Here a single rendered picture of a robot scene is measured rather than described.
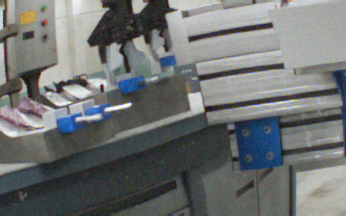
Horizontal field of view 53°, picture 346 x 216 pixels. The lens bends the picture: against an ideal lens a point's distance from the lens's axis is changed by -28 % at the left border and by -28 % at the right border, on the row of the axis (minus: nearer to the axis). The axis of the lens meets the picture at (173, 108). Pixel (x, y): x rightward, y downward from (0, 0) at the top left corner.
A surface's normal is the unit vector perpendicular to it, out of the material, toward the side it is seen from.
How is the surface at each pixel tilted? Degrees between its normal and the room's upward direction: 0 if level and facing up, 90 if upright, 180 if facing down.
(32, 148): 90
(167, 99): 90
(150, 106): 90
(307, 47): 90
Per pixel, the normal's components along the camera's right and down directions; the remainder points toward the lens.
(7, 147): -0.37, 0.15
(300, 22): -0.67, 0.19
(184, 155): 0.76, -0.11
